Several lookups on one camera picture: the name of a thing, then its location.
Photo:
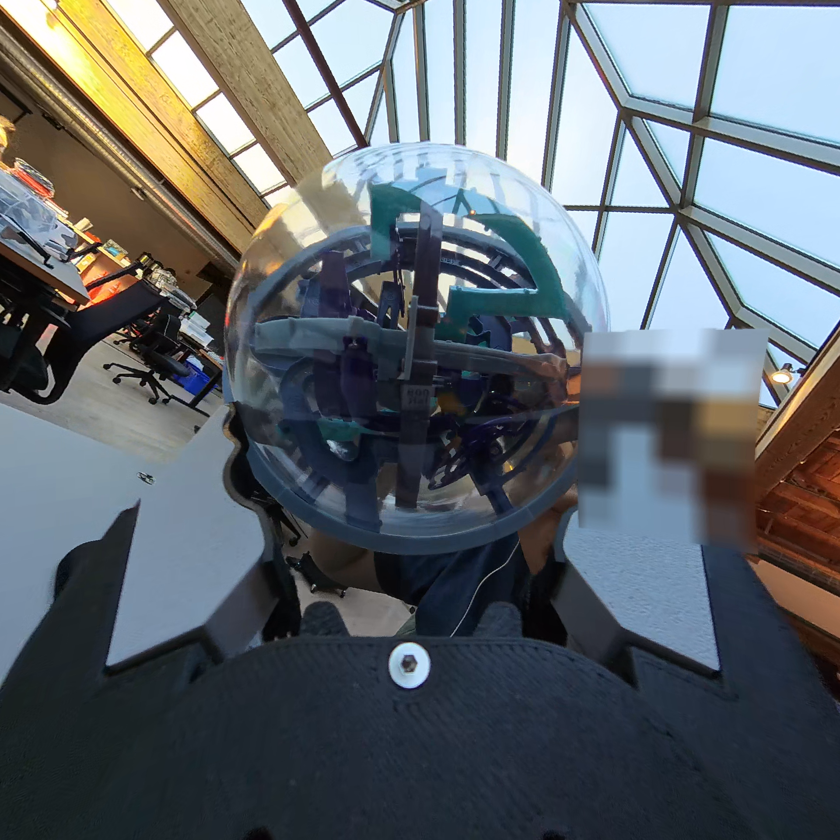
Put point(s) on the brown metal pipe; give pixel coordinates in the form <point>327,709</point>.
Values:
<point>328,72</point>

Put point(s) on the person's right forearm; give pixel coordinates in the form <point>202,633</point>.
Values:
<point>538,544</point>

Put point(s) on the black office chair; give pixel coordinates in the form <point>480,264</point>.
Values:
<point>111,315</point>
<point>161,354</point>

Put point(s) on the person's dark blue shirt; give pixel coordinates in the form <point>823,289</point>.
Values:
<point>453,584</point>

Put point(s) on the silver ventilation duct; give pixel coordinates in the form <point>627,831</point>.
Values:
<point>98,138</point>

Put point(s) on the clear plastic maze ball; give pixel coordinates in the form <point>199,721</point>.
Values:
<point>420,328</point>

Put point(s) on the wooden edged office desk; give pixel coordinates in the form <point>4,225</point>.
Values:
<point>46,269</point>

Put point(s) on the wall lamp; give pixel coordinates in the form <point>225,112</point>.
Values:
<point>782,375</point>

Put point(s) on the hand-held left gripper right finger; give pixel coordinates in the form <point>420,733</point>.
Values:
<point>643,590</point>

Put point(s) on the blue plastic bin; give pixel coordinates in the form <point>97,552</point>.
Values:
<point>200,377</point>

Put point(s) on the clear plastic storage box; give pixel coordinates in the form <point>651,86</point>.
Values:
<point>33,203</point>

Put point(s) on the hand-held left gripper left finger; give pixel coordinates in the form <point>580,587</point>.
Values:
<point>190,558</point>

